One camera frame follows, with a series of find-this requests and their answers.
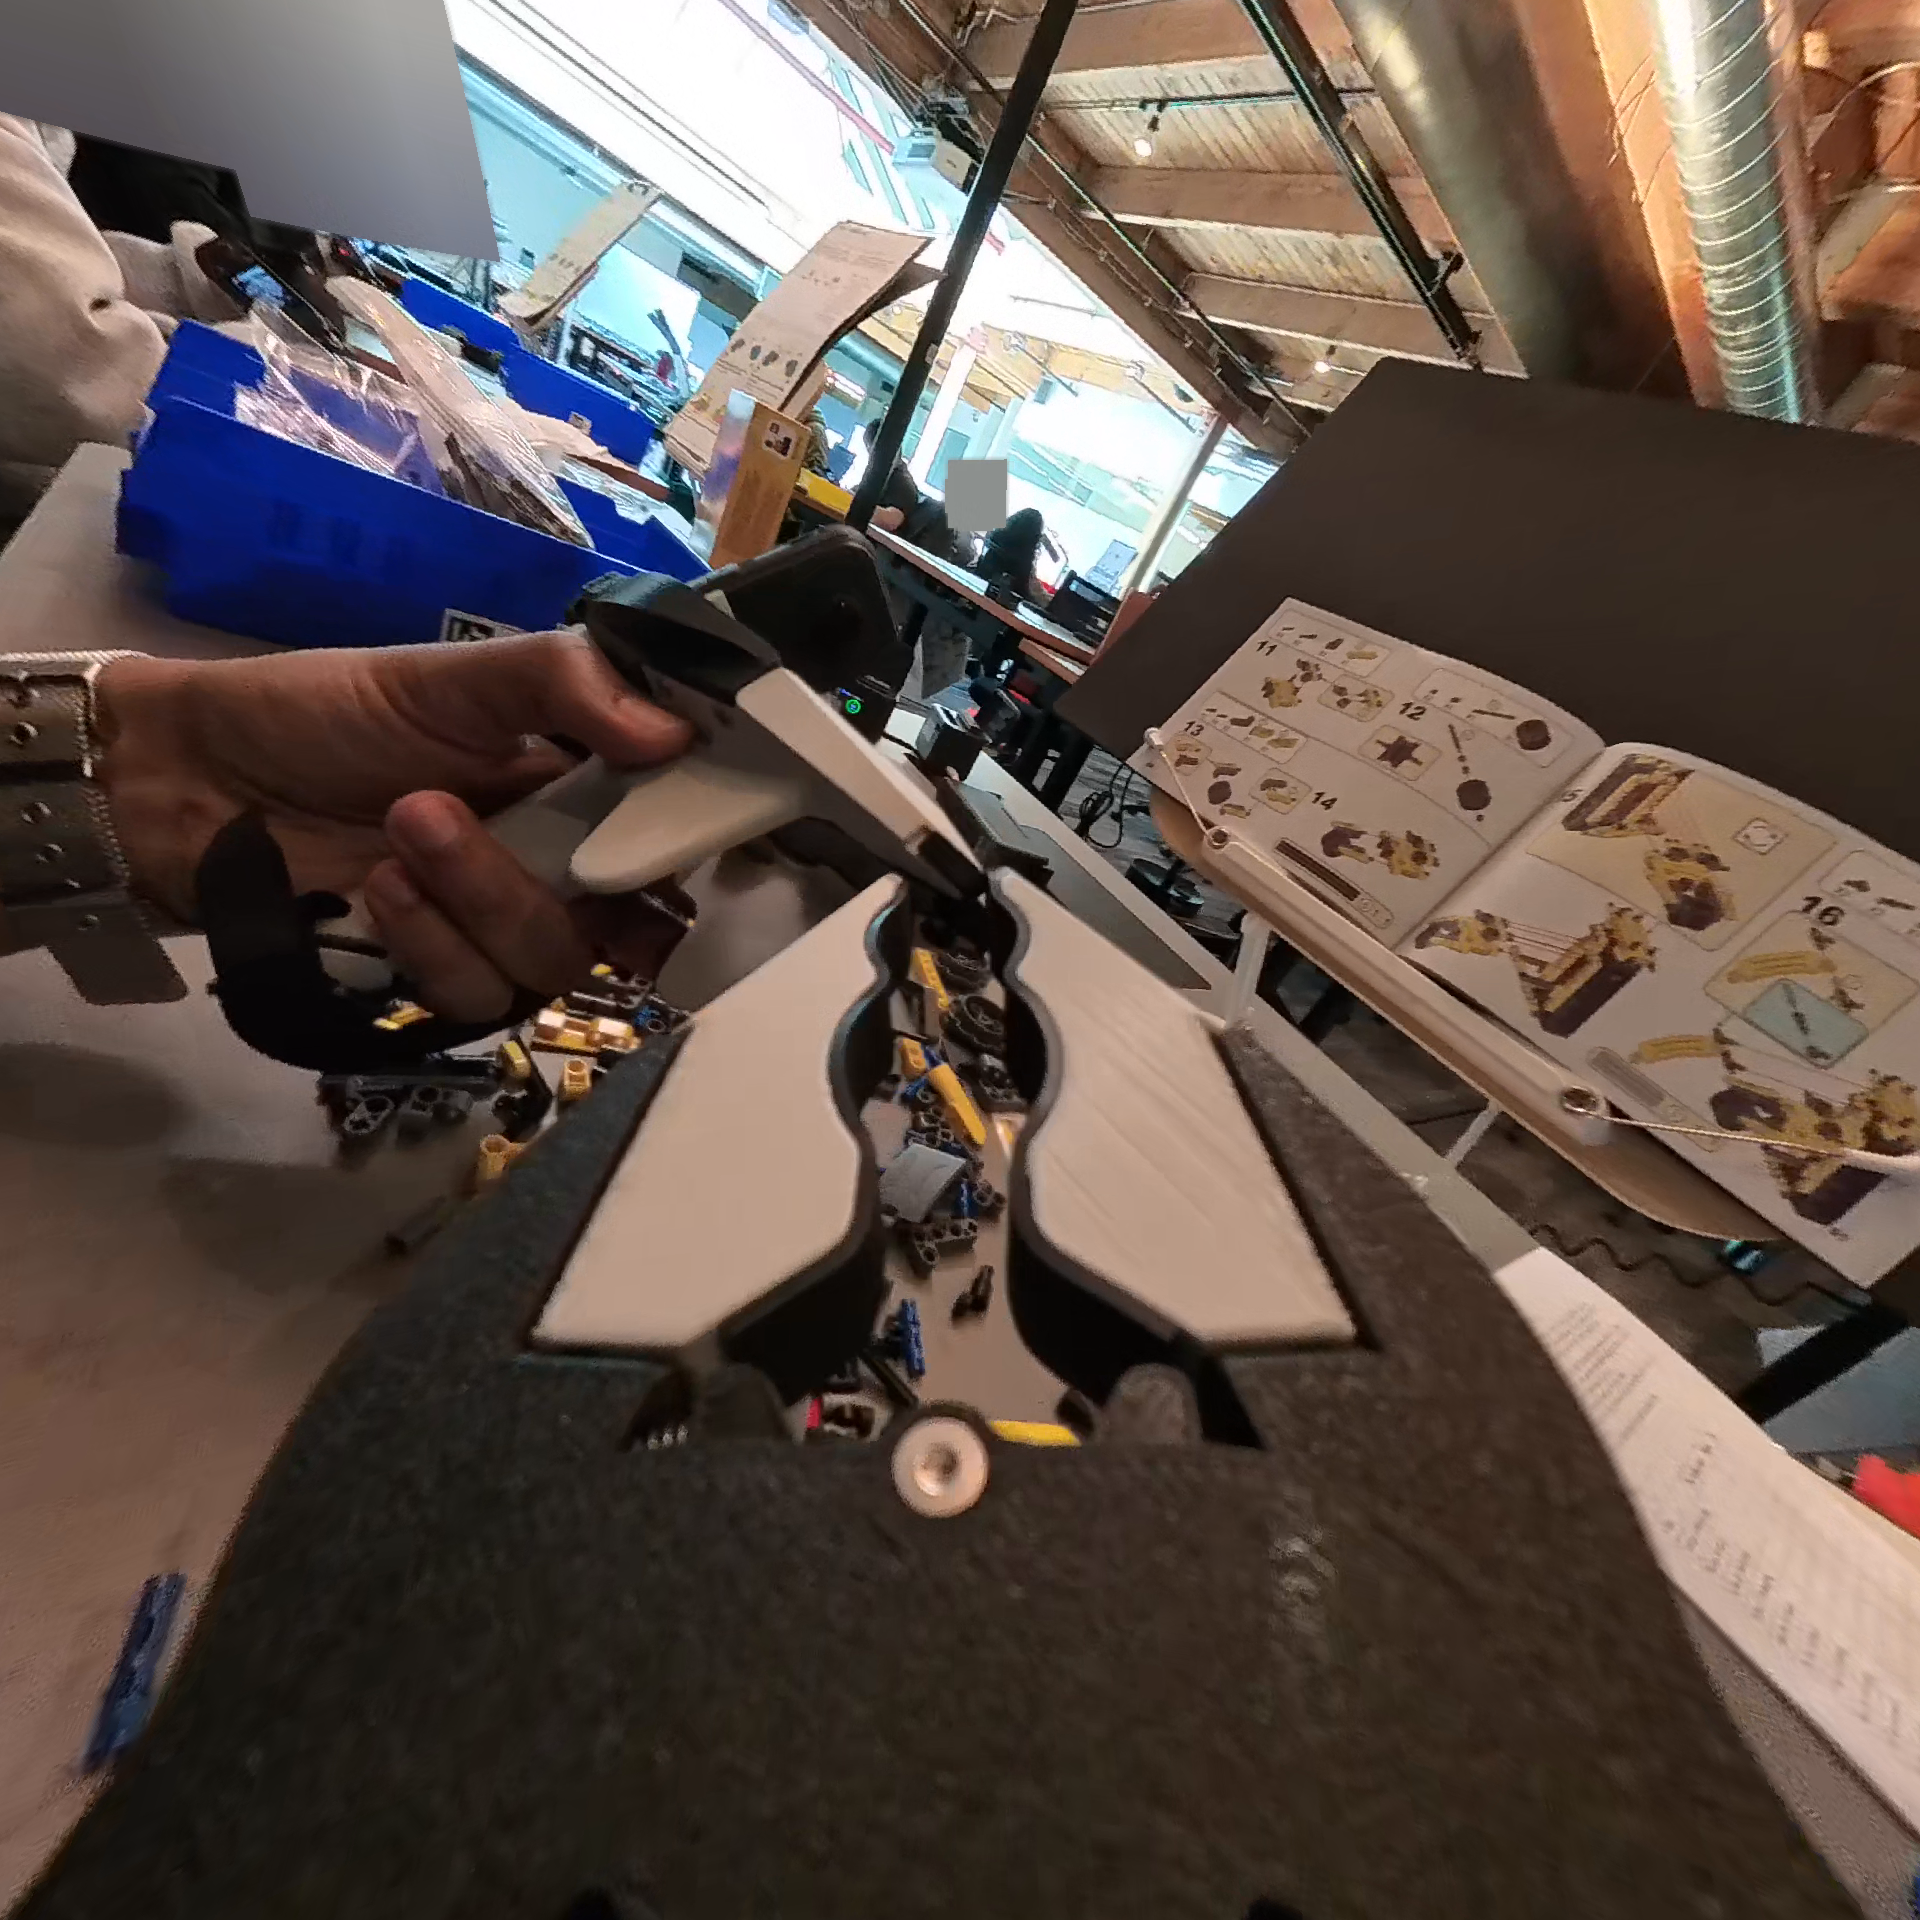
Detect clear plastic bag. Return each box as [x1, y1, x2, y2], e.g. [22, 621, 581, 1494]
[223, 275, 597, 552]

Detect open instruction booklet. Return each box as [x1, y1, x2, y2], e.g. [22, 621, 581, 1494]
[1153, 596, 1920, 1291]

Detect tall cardboard box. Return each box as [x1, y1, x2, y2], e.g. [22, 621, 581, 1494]
[660, 223, 944, 571]

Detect grey wrist strap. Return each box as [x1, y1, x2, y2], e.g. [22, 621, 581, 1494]
[0, 652, 190, 1008]

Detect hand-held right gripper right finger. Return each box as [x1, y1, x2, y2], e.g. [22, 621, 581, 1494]
[986, 877, 1361, 1411]

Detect dark partition panel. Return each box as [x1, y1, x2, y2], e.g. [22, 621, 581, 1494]
[1055, 356, 1920, 799]

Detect silver ventilation duct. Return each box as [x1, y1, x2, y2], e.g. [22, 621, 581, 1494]
[1641, 0, 1810, 431]

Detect white book stand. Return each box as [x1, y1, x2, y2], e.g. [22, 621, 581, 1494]
[1143, 726, 1794, 1249]

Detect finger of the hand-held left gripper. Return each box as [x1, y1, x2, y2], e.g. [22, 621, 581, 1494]
[702, 667, 995, 907]

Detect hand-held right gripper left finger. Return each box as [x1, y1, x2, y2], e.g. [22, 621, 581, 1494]
[528, 877, 917, 1399]

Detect black pole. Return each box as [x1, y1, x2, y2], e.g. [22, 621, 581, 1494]
[843, 0, 1086, 531]

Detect person's left hand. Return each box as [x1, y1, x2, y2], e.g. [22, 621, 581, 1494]
[96, 626, 708, 1027]

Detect pile of toy building pieces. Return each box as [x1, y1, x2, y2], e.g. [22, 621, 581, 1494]
[321, 900, 1086, 1451]

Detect printed paper sheet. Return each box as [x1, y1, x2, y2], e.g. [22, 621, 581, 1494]
[1491, 1244, 1920, 1825]

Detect blue plastic bin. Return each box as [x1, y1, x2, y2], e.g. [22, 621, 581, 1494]
[396, 277, 665, 471]
[115, 319, 710, 651]

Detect blue tape strip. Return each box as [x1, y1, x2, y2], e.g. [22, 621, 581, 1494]
[82, 1570, 192, 1777]

